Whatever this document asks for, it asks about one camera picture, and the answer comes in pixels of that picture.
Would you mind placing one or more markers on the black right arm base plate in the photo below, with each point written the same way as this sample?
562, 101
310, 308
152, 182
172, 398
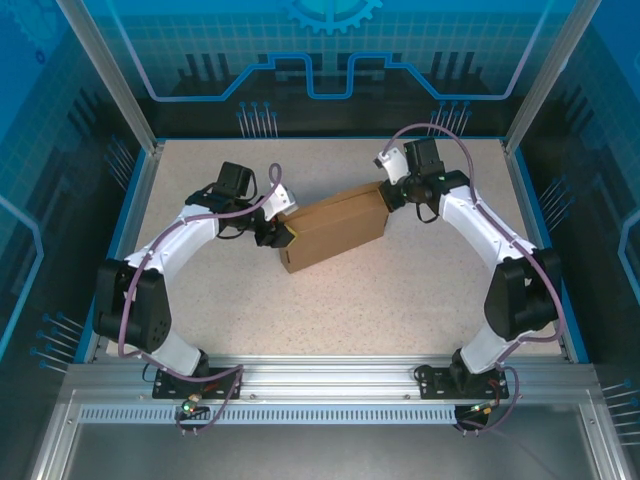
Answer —
435, 382

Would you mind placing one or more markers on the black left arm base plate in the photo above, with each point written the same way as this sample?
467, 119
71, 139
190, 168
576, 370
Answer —
220, 387

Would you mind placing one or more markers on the aluminium frame post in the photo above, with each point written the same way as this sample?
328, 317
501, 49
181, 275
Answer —
100, 60
555, 65

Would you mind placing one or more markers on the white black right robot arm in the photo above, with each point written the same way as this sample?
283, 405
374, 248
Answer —
480, 220

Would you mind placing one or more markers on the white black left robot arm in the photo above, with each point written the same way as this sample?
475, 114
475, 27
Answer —
175, 240

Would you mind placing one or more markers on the aluminium mounting rail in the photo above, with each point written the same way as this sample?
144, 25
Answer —
325, 375

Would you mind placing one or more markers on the small connector with green light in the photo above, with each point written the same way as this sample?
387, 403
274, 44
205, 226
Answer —
190, 407
481, 409

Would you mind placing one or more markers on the grey metal tray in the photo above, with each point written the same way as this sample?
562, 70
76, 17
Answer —
325, 455

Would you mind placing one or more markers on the brown cardboard paper box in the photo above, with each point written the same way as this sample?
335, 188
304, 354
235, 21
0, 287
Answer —
335, 225

